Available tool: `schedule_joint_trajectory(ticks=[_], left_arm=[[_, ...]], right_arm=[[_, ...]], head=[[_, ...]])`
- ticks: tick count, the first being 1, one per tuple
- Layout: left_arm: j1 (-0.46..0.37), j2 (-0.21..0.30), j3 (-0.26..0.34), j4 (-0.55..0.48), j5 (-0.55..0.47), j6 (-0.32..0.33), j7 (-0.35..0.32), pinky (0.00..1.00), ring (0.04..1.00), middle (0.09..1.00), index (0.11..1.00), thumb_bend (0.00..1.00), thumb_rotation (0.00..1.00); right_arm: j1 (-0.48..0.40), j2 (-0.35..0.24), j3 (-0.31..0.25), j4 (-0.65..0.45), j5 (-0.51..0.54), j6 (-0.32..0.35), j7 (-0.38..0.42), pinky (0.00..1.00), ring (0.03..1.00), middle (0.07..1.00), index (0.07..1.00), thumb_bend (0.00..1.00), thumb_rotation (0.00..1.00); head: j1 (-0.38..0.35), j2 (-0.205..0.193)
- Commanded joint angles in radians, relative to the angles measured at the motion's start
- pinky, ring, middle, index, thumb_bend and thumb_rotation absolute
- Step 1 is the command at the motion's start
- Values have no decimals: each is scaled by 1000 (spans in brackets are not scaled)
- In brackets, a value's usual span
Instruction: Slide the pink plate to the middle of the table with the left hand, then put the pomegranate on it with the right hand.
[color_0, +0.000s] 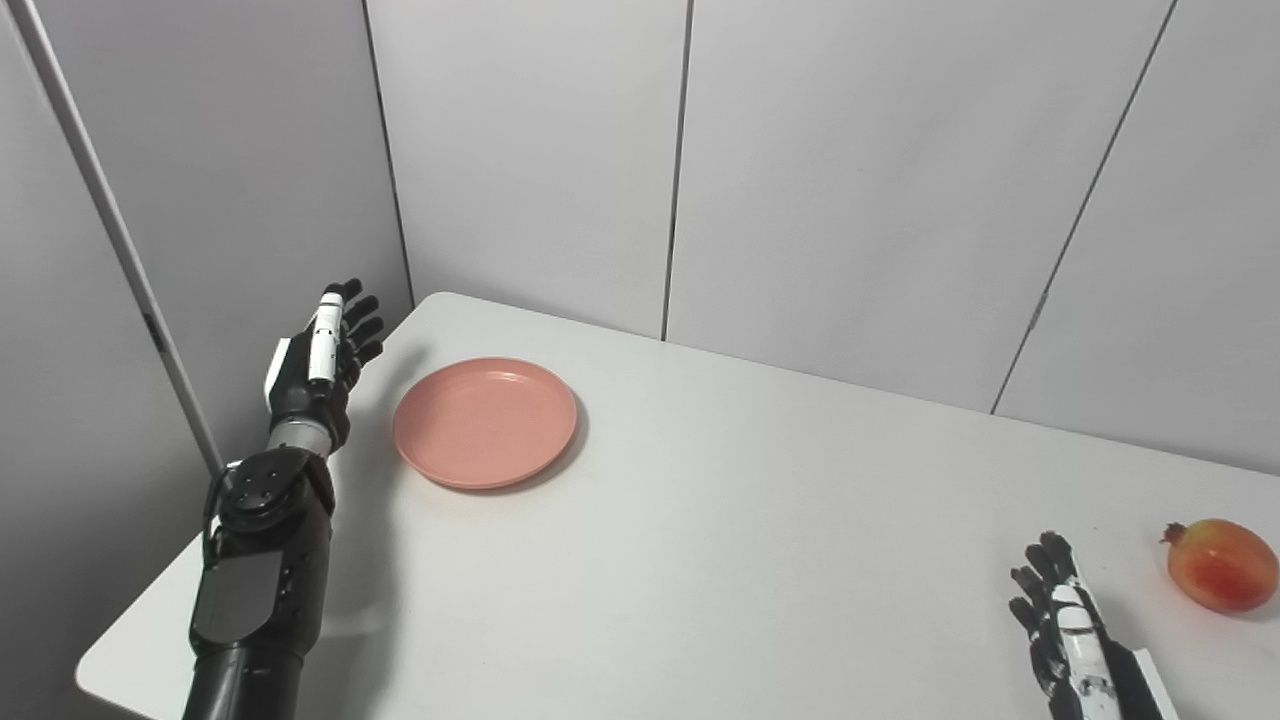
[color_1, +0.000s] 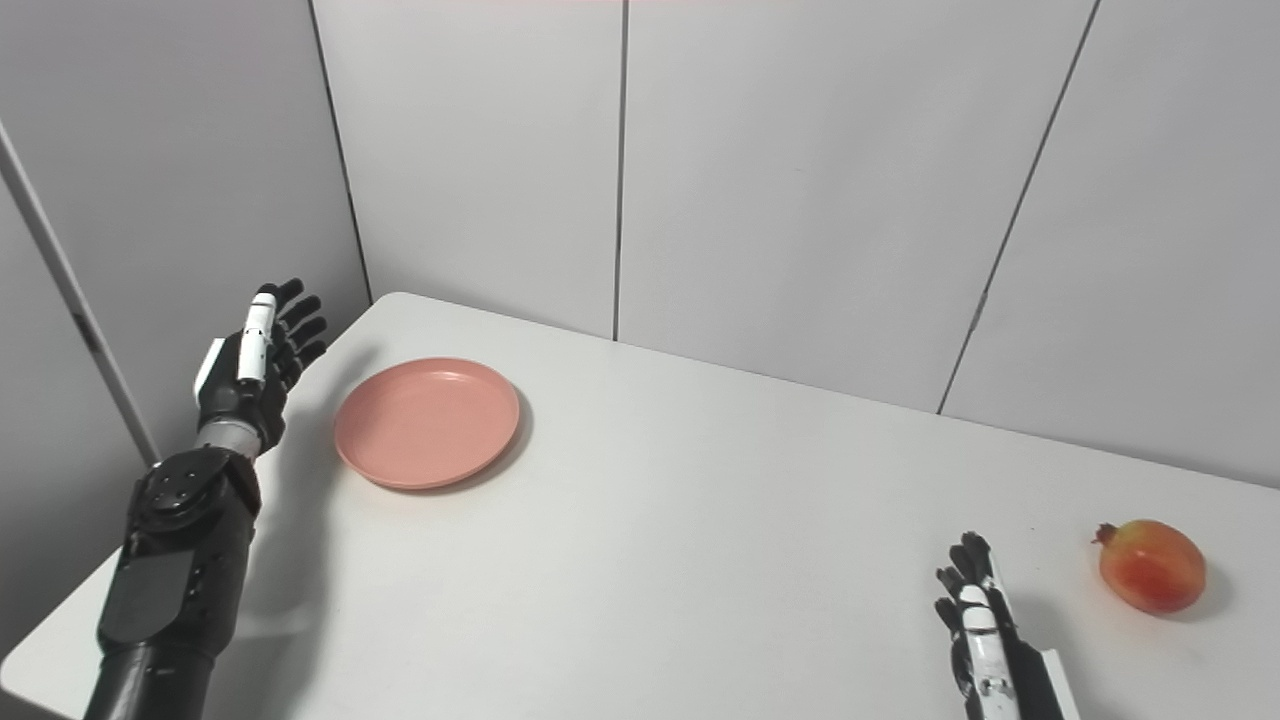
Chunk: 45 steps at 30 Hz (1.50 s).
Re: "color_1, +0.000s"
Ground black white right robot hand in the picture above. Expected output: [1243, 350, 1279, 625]
[935, 532, 1084, 720]

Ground red yellow pomegranate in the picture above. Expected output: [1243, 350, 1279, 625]
[1092, 519, 1208, 615]

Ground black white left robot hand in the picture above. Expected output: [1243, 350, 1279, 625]
[193, 279, 329, 456]

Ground pink round plate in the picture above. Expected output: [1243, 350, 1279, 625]
[333, 358, 521, 491]

